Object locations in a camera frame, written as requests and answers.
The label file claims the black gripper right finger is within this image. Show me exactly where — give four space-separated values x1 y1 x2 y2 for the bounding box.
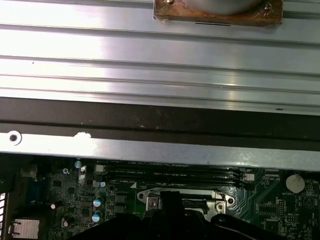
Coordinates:
172 191 270 240

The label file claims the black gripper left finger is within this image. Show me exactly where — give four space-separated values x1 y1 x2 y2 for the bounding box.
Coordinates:
67 191 176 240

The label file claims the CPU socket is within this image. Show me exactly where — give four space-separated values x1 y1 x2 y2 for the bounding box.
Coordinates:
136 186 236 220

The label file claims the green motherboard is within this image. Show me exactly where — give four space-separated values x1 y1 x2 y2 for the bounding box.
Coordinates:
37 159 320 240

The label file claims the black PC case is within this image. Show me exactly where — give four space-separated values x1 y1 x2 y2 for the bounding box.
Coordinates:
0 96 320 240

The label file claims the silver coin battery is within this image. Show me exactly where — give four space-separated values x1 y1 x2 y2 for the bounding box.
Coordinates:
286 174 305 193

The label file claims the blue rear port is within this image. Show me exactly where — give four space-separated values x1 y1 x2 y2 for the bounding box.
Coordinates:
26 179 43 205

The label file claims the silver network port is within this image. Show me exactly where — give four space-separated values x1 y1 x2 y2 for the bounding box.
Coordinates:
9 218 40 239

